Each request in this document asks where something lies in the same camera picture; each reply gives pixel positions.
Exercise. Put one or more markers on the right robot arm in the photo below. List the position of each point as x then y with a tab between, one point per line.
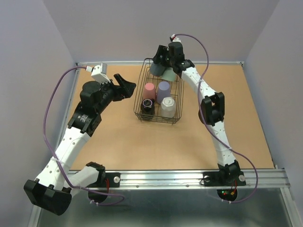
211	109

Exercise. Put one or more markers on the black mug white inside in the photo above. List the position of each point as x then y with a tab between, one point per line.
147	109

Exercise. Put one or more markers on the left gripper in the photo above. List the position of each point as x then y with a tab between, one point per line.
126	89

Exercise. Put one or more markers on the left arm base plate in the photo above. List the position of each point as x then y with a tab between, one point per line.
110	180

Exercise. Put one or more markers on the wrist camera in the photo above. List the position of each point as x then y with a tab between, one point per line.
174	38
99	73

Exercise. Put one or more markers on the lavender cup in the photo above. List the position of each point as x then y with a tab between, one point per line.
163	91

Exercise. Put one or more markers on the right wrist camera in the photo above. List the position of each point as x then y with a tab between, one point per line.
174	38

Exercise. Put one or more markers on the black wire dish rack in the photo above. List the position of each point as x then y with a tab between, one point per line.
176	92

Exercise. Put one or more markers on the pink cup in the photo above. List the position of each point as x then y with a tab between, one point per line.
149	91

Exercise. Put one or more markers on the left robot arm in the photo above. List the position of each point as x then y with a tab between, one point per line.
52	190

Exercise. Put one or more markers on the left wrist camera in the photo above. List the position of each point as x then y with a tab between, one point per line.
99	73

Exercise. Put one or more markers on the green cup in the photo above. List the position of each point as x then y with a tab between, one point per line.
168	75

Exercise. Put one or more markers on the grey mug white inside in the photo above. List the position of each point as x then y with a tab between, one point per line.
157	70

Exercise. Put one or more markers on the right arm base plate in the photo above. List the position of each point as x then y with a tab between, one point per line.
216	179

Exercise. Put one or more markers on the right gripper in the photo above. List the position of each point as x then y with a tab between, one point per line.
162	50

